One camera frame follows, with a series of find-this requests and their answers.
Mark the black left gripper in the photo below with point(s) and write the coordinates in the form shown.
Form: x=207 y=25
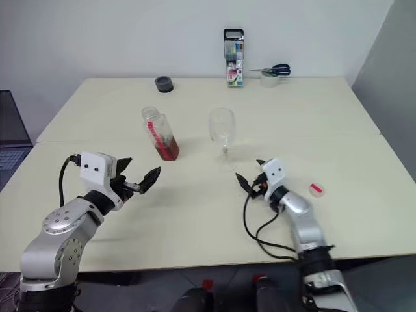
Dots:
x=122 y=191

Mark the marker pen set box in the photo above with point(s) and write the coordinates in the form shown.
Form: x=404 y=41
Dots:
x=234 y=58

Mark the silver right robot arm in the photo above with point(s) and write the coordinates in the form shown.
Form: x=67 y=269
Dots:
x=305 y=227

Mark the red bottle cap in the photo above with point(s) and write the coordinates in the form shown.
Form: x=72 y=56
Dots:
x=317 y=190

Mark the grey partition panel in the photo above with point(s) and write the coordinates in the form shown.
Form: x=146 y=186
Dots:
x=390 y=81

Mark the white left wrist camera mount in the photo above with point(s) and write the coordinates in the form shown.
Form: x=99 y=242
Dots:
x=94 y=169

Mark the clear wine glass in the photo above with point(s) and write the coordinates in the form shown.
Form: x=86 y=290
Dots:
x=221 y=123

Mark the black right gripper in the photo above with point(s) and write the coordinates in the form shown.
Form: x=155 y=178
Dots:
x=258 y=186

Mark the dark laptop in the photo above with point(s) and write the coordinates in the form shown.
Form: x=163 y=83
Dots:
x=13 y=123

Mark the black round tape roll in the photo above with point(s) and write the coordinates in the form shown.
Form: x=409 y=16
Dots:
x=164 y=84

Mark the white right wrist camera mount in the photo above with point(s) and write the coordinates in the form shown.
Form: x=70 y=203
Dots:
x=274 y=172

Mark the dark rounded shape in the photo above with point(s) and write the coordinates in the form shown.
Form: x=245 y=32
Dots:
x=191 y=300

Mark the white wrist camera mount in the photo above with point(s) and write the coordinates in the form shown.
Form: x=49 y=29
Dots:
x=274 y=172
x=94 y=169

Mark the plastic bottle with red liquid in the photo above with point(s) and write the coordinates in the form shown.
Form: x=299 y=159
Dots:
x=162 y=143

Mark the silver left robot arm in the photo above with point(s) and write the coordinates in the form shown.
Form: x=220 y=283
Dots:
x=52 y=243

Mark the grey tape roll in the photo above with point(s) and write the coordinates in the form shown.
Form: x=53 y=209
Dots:
x=269 y=83

